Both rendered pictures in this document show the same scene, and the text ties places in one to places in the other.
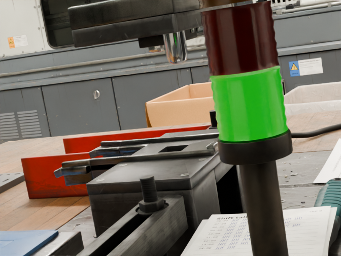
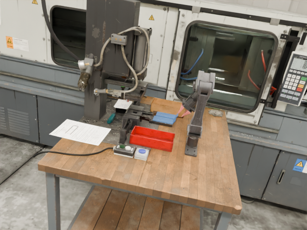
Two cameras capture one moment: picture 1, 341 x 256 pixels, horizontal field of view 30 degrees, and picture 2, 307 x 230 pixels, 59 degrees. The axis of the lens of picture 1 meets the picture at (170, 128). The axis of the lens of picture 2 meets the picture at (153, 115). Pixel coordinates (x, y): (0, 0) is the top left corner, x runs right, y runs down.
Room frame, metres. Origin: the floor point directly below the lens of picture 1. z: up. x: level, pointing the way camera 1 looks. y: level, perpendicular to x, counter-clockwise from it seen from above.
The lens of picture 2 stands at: (2.20, -0.33, 1.74)
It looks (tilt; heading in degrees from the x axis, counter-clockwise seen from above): 25 degrees down; 164
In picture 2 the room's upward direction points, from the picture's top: 8 degrees clockwise
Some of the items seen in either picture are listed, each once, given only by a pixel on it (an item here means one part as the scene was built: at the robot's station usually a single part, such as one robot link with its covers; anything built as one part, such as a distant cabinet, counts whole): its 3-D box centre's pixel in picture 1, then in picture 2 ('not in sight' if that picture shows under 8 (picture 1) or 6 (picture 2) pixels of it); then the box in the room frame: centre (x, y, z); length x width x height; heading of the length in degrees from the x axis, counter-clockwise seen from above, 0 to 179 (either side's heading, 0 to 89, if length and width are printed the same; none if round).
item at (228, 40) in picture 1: (239, 37); not in sight; (0.34, -0.04, 1.10); 0.04 x 0.04 x 0.03
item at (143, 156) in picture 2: not in sight; (141, 155); (1.01, -0.01, 0.90); 0.07 x 0.07 x 0.06; 67
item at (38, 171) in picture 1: (122, 161); (152, 138); (0.88, 0.07, 0.93); 0.25 x 0.12 x 0.06; 67
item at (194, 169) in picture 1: (176, 156); (134, 112); (0.63, 0.00, 0.98); 0.20 x 0.10 x 0.01; 157
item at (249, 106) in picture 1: (248, 102); not in sight; (0.34, -0.04, 1.07); 0.04 x 0.04 x 0.03
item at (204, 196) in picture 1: (183, 196); (133, 117); (0.63, 0.00, 0.94); 0.20 x 0.10 x 0.07; 157
